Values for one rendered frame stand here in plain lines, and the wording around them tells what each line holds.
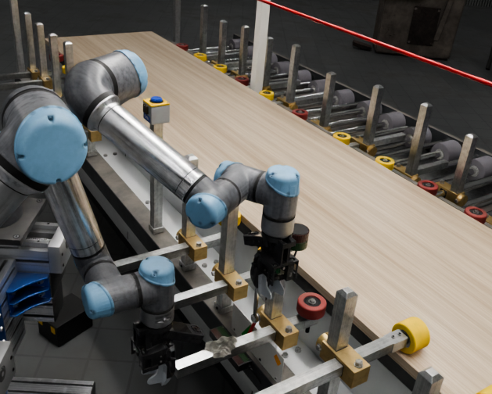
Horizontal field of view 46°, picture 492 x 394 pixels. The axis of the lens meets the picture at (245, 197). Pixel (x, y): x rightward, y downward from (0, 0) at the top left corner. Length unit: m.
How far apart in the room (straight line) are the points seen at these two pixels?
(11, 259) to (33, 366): 1.10
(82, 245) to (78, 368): 1.48
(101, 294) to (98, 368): 1.49
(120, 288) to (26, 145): 0.40
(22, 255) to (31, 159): 0.76
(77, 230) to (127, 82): 0.36
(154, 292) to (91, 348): 1.56
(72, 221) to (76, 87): 0.29
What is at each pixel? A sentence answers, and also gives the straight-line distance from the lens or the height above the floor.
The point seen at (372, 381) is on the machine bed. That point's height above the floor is 0.72.
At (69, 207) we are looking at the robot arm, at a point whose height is 1.30.
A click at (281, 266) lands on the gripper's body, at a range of 1.33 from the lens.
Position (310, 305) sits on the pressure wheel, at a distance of 1.61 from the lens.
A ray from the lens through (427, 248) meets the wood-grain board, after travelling 1.97.
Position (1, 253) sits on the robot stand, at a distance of 1.72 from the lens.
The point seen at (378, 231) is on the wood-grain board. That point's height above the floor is 0.90.
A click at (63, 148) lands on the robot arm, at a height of 1.50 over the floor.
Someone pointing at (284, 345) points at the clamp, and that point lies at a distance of 1.57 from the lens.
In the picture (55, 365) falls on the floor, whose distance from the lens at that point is 2.73.
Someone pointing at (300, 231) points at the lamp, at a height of 1.13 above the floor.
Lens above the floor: 1.91
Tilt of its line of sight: 29 degrees down
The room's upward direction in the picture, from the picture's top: 5 degrees clockwise
